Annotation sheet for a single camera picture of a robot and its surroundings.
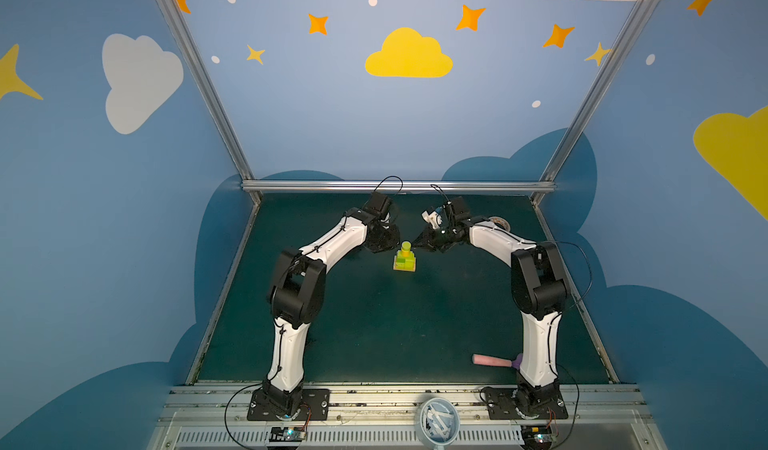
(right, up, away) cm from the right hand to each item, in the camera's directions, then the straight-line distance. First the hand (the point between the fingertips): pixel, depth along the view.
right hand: (413, 242), depth 96 cm
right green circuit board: (+28, -46, -25) cm, 59 cm away
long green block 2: (-4, -8, +2) cm, 10 cm away
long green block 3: (-1, -8, +3) cm, 9 cm away
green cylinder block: (-2, -1, -1) cm, 3 cm away
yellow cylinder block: (-2, -4, +1) cm, 5 cm away
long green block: (-3, -6, +2) cm, 7 cm away
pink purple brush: (+17, -31, -16) cm, 39 cm away
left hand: (-4, 0, -2) cm, 5 cm away
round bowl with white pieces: (+4, -43, -25) cm, 49 cm away
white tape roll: (+35, +7, +17) cm, 40 cm away
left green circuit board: (-32, -45, -26) cm, 61 cm away
